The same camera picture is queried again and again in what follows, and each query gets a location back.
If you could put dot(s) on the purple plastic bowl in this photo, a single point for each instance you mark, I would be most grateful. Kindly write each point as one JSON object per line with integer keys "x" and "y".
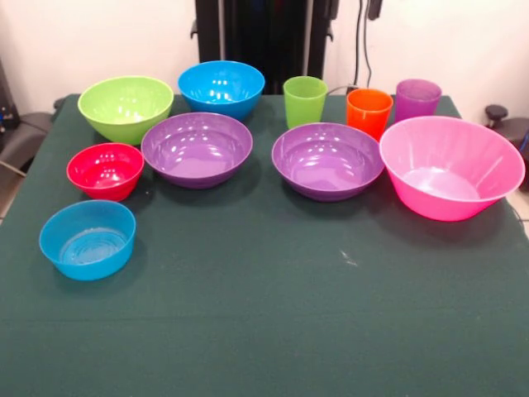
{"x": 196, "y": 153}
{"x": 326, "y": 161}

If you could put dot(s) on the blue ribbed small bowl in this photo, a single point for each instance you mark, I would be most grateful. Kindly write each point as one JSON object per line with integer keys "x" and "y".
{"x": 87, "y": 248}

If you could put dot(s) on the green plastic cup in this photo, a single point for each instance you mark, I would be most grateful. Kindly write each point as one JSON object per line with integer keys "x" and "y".
{"x": 305, "y": 103}

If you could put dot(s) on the dark green tablecloth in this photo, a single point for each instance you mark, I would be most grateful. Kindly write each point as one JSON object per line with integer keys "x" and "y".
{"x": 264, "y": 310}

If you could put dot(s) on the blue deep plastic bowl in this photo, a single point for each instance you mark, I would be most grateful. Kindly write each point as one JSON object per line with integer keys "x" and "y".
{"x": 221, "y": 87}

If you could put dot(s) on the orange plastic cup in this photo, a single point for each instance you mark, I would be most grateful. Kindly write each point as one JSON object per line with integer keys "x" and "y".
{"x": 369, "y": 111}

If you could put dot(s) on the red plastic bowl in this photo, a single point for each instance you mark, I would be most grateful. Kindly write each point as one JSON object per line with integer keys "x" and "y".
{"x": 105, "y": 173}

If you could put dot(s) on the green plastic bowl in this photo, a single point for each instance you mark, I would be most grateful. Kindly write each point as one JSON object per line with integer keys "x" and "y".
{"x": 124, "y": 103}

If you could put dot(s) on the purple plastic cup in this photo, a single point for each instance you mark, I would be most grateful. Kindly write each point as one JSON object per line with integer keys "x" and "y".
{"x": 417, "y": 101}

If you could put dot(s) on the pink plastic bowl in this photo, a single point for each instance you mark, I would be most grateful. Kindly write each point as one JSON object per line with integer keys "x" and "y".
{"x": 446, "y": 165}

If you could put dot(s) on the small black table clamp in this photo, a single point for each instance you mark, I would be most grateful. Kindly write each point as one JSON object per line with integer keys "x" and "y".
{"x": 60, "y": 103}

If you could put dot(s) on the black round knob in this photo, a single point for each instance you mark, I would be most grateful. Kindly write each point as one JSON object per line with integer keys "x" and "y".
{"x": 496, "y": 112}

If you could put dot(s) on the black equipment box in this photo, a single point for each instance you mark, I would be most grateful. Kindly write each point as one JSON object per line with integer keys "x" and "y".
{"x": 6, "y": 107}

